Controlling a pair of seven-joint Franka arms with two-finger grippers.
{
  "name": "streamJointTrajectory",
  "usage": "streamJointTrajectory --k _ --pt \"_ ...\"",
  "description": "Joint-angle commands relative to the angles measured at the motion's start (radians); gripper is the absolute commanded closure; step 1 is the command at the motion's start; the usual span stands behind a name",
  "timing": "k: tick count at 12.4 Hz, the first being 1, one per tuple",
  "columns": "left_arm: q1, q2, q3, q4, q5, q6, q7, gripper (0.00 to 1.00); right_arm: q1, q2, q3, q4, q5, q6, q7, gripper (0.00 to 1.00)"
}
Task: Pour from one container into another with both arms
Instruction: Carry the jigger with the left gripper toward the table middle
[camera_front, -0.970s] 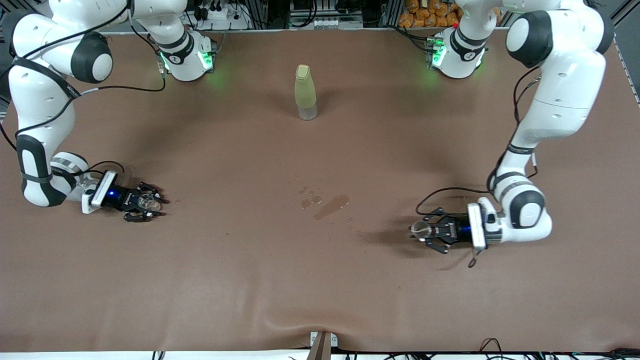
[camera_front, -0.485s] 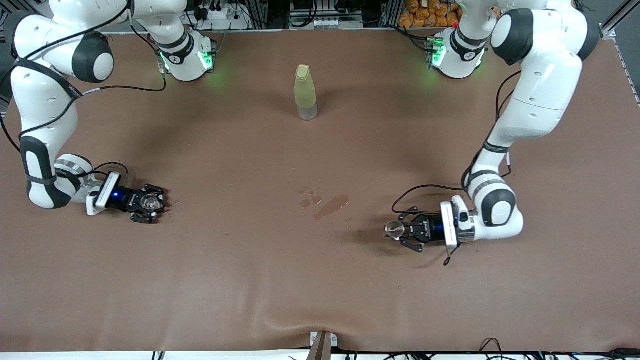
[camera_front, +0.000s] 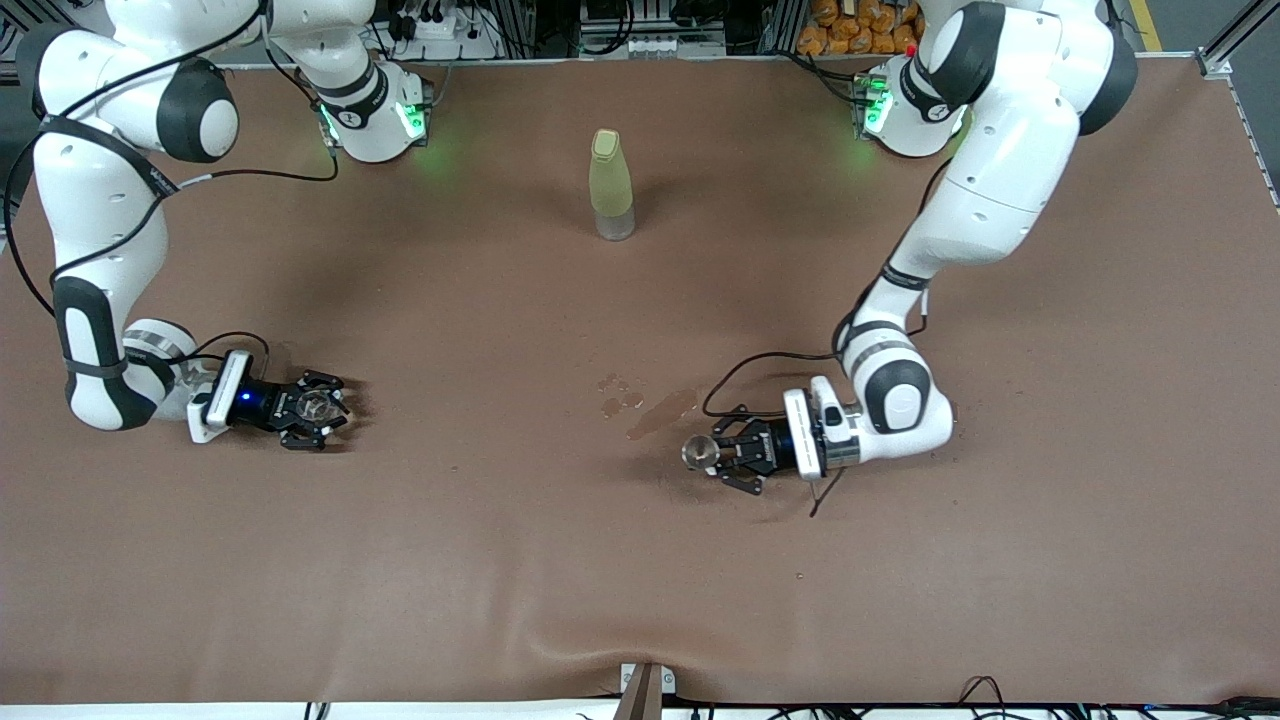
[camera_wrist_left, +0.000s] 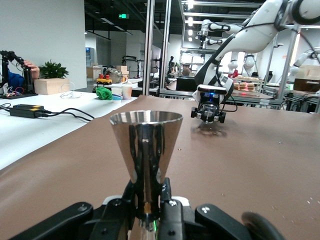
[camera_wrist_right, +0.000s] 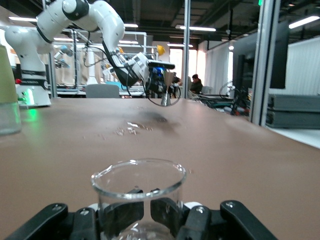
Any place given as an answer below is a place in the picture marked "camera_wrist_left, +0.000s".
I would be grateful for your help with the black box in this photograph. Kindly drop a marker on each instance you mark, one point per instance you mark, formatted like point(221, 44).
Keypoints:
point(186, 84)

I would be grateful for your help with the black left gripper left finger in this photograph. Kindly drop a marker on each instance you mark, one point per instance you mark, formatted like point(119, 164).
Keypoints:
point(75, 220)

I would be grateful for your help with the green exit sign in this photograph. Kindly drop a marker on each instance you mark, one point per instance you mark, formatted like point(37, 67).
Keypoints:
point(123, 16)

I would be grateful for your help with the green potted plant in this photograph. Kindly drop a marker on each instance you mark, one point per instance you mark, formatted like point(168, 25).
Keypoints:
point(53, 70)

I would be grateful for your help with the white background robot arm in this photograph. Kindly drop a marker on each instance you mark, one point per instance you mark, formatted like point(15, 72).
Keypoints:
point(212, 27)
point(303, 58)

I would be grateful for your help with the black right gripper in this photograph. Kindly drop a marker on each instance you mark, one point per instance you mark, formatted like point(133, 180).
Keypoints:
point(210, 105)

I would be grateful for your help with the steel jigger measuring cup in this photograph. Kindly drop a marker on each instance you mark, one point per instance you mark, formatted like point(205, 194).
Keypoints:
point(147, 140)

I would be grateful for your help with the stacked burger props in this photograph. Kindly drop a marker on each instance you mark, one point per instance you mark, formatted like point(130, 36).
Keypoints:
point(246, 83)

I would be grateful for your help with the small plain paper cup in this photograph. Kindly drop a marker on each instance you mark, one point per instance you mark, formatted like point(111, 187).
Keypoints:
point(127, 92)

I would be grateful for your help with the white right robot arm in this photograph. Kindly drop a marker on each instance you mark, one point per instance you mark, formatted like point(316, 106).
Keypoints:
point(250, 37)

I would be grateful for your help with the seated background person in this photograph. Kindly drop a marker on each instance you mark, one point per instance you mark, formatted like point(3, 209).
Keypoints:
point(186, 70)

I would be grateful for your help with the black power adapter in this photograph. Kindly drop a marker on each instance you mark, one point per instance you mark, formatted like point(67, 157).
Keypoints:
point(25, 111)

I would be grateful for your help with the small black desktop robot arm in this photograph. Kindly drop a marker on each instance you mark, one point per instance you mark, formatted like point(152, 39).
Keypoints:
point(26, 82)

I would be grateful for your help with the light wooden box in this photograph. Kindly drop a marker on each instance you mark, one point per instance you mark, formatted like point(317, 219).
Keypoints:
point(51, 86)

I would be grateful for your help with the blue sleeved forearm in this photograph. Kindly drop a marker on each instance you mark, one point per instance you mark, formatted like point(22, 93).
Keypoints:
point(15, 81)

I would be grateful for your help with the green cloth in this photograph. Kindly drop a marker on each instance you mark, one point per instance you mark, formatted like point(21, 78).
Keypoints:
point(103, 93)

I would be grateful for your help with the small blue banded paper cup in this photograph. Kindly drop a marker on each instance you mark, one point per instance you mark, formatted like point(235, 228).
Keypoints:
point(116, 95)

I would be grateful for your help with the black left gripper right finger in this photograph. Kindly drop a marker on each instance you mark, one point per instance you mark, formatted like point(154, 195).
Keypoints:
point(180, 220)

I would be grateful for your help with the aluminium cell frame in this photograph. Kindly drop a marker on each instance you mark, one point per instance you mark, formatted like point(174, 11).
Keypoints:
point(150, 50)

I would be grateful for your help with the cardboard box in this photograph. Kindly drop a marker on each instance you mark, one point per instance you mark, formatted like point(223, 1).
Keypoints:
point(122, 71)

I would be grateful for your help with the bare person hand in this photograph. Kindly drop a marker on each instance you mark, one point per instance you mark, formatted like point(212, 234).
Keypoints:
point(33, 70)

